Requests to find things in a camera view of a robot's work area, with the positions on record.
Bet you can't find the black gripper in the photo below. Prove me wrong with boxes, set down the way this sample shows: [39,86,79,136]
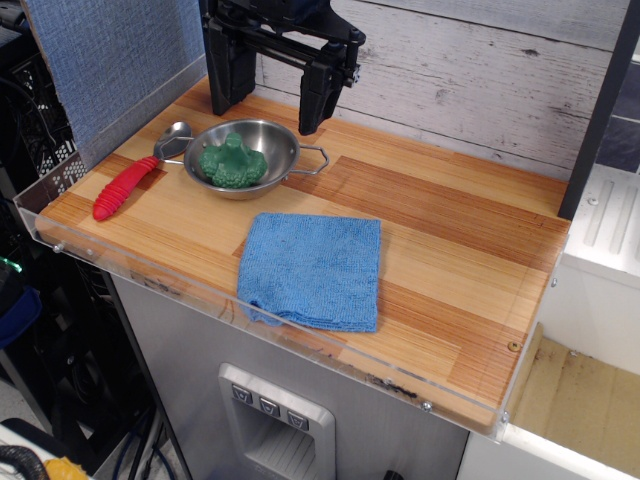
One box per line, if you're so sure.
[203,1,366,136]

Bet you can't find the blue cloth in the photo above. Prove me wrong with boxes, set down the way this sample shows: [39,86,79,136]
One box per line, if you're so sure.
[237,213,382,333]

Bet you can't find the green toy broccoli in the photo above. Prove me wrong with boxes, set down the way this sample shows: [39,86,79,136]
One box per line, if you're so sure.
[198,133,268,189]

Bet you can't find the blue fabric side panel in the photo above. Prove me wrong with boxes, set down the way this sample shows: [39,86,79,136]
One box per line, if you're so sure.
[22,0,207,168]

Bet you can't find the clear acrylic table guard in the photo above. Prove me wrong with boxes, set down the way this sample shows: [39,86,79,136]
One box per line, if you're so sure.
[13,54,560,445]

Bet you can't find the silver toy fridge cabinet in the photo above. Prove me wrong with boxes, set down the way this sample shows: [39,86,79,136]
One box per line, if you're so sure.
[115,278,468,479]

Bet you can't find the yellow black object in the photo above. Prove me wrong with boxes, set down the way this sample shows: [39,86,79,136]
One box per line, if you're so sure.
[44,457,89,480]

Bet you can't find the white toy sink unit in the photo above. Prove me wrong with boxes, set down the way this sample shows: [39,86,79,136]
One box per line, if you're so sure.
[459,165,639,479]

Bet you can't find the steel bowl with handles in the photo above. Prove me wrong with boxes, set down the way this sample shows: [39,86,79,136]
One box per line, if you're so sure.
[155,119,330,200]

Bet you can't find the spoon with red handle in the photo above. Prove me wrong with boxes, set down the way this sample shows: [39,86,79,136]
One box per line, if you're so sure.
[92,121,192,221]

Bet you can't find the black right frame post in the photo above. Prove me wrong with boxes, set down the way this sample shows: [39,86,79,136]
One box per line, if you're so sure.
[557,0,639,220]

